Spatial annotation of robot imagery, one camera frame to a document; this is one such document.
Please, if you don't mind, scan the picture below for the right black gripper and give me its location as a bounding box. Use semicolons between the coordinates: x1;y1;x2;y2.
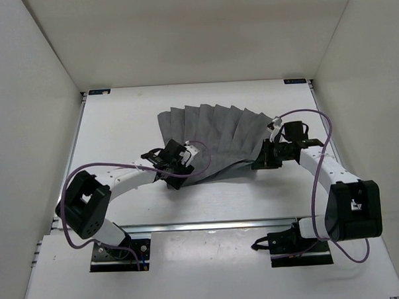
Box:
251;138;294;171

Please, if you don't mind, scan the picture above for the grey pleated skirt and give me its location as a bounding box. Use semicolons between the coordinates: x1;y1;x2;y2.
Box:
157;104;273;187

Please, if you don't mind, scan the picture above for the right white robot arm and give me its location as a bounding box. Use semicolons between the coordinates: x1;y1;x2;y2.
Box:
252;120;382;251

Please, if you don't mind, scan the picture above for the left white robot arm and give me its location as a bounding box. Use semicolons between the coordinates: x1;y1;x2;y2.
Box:
56;140;200;258

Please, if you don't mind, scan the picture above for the right blue corner label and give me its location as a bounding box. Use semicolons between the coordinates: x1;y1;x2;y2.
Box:
283;78;307;85

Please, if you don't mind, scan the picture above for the blue corner label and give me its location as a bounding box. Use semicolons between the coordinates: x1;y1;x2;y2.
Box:
283;78;307;85
88;89;111;95

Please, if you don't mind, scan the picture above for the left blue corner label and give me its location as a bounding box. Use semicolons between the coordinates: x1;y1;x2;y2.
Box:
88;89;111;95

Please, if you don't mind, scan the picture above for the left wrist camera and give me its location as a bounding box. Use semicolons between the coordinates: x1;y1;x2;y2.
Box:
181;141;200;167

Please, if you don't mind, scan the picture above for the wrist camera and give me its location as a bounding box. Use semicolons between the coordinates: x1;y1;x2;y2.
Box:
267;117;283;140
181;141;200;167

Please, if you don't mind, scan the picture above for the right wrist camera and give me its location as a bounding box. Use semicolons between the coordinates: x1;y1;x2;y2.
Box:
267;117;283;140

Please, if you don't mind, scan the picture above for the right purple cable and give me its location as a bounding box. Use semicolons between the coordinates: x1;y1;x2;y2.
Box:
265;107;371;266

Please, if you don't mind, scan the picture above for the purple cable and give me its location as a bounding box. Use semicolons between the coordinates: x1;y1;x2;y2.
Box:
265;107;371;266
58;140;217;274

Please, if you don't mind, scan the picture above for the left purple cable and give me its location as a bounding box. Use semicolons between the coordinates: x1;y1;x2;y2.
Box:
58;140;217;274

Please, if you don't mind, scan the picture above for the front aluminium rail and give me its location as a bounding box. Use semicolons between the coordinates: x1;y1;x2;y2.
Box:
123;218;297;234

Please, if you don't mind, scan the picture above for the aluminium rail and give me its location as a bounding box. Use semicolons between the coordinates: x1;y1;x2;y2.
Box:
123;218;297;234
48;91;93;220

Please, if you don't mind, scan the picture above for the left aluminium rail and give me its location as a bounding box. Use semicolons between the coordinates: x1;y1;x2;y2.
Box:
48;91;93;220

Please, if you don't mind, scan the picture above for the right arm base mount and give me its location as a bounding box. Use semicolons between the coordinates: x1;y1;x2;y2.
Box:
251;222;333;268

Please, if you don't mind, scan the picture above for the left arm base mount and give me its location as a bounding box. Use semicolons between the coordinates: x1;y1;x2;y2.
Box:
89;233;152;273

